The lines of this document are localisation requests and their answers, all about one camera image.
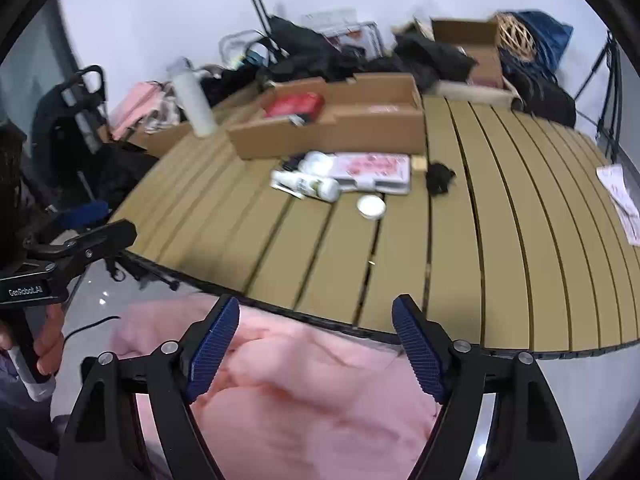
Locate black clothes heap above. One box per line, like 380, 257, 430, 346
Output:
367, 34, 478, 93

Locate open brown cardboard box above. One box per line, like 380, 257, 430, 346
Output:
431, 16, 503, 88

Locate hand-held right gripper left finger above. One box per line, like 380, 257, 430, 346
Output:
55, 295, 241, 480

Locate red flat box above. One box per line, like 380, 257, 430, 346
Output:
264, 92, 325, 120

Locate white paper sheets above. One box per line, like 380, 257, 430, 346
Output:
596, 164, 640, 247

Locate black trolley handle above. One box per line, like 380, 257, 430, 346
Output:
231, 0, 291, 58

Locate blue fabric bag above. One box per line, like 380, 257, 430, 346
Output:
510, 9, 574, 71

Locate black backpack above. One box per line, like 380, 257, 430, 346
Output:
500, 50, 577, 128

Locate large cardboard box with clothes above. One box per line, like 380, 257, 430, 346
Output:
97, 85, 261, 158

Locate black bag pile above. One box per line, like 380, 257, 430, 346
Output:
257, 15, 371, 86

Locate white pink printed box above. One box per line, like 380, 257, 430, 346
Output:
332, 152, 412, 195

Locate person's left hand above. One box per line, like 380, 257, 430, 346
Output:
31, 304, 66, 376

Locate printed appliance carton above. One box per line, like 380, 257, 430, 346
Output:
305, 8, 383, 56

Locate white plastic bottle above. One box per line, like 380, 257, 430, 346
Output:
271, 169, 341, 203

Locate pink padded jacket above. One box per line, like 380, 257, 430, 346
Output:
112, 294, 443, 480

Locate black jacket heap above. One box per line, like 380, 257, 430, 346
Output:
77, 142, 161, 211

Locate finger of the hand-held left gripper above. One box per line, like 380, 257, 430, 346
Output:
22, 219, 138, 281
49, 201, 112, 232

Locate wicker ball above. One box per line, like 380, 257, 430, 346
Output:
497, 12, 536, 61

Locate black camera tripod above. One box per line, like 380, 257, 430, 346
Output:
574, 30, 623, 161

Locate long shallow cardboard box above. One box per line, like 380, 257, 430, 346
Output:
227, 72, 426, 161

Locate white thermos bottle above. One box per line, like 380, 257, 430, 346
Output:
172, 57, 217, 138

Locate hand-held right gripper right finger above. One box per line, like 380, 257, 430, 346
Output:
391, 294, 581, 480

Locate grey wire loop handle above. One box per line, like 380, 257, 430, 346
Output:
218, 30, 266, 68

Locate beige clothes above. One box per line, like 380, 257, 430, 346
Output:
145, 85, 181, 133

